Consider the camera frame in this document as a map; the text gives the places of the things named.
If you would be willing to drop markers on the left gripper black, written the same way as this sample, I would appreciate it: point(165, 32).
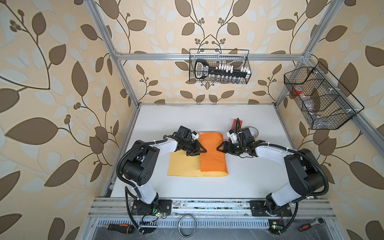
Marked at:
point(195, 151)

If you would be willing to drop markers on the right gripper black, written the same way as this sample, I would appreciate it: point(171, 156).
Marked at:
point(228, 149)

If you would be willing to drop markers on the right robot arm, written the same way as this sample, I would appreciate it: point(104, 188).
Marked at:
point(306, 178)

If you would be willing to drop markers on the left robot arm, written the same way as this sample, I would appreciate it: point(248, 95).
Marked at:
point(137, 165)

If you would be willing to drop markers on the red tape dispenser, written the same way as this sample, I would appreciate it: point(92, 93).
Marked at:
point(234, 125)

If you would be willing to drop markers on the yellow tape roll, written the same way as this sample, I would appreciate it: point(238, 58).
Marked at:
point(254, 131)

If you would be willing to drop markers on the black socket tool set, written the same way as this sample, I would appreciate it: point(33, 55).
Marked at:
point(202, 69)

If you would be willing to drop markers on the red capped item in basket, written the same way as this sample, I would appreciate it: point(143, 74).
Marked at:
point(297, 90)

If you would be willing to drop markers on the orange black screwdriver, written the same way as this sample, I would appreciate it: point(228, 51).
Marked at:
point(123, 228)

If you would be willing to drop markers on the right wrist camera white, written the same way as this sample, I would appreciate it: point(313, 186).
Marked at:
point(233, 136)

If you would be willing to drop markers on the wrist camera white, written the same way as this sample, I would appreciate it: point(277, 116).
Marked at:
point(233, 136)
point(195, 136)

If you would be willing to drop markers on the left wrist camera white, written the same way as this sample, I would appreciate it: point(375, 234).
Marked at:
point(195, 136)

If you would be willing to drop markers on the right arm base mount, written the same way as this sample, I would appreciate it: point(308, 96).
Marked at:
point(264, 208)

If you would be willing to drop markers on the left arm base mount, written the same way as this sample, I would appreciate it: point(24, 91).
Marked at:
point(160, 208)

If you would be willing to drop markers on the black wire basket back wall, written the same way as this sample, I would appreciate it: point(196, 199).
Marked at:
point(235, 57)

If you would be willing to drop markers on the black wire basket wall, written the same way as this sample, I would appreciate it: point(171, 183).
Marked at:
point(235, 57)
point(326, 102)

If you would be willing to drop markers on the black wire basket right wall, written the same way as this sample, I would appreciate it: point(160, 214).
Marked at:
point(326, 102)

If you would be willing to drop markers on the aluminium front rail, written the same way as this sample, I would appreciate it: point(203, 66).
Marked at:
point(213, 208)

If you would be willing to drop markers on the red handled ratchet wrench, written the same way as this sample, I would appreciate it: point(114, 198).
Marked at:
point(305, 227)

